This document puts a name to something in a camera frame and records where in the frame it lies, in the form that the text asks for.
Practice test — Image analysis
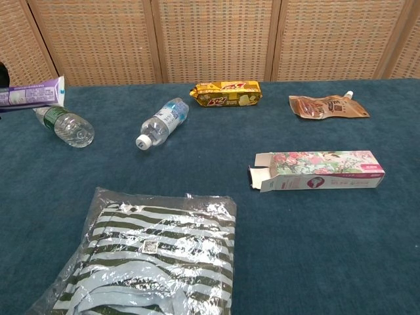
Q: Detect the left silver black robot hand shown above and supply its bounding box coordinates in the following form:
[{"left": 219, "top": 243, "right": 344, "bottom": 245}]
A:
[{"left": 0, "top": 61, "right": 11, "bottom": 90}]

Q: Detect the purple toothpaste tube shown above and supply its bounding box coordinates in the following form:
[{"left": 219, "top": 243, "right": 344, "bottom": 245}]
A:
[{"left": 0, "top": 75, "right": 66, "bottom": 111}]

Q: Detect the floral toothpaste box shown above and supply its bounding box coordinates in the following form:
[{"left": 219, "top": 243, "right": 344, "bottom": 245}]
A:
[{"left": 247, "top": 150, "right": 387, "bottom": 192}]

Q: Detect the clear bottle green cap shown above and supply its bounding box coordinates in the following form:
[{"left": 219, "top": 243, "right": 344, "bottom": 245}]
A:
[{"left": 32, "top": 104, "right": 95, "bottom": 148}]

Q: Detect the clear bottle white cap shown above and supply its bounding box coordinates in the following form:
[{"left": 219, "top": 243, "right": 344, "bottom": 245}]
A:
[{"left": 135, "top": 97, "right": 190, "bottom": 152}]

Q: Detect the striped shirt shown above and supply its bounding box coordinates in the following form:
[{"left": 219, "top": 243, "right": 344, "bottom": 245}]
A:
[{"left": 24, "top": 186, "right": 239, "bottom": 315}]

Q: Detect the bamboo folding screen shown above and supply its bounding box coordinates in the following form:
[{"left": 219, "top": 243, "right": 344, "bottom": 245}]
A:
[{"left": 0, "top": 0, "right": 420, "bottom": 88}]

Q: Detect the yellow biscuit pack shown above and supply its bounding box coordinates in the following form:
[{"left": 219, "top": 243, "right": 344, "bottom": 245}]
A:
[{"left": 189, "top": 80, "right": 263, "bottom": 108}]

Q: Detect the brown spout pouch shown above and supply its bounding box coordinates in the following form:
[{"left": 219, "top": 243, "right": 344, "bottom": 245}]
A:
[{"left": 288, "top": 91, "right": 371, "bottom": 121}]

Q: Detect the blue table cloth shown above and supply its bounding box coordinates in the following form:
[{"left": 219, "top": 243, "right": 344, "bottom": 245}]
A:
[{"left": 0, "top": 77, "right": 420, "bottom": 315}]

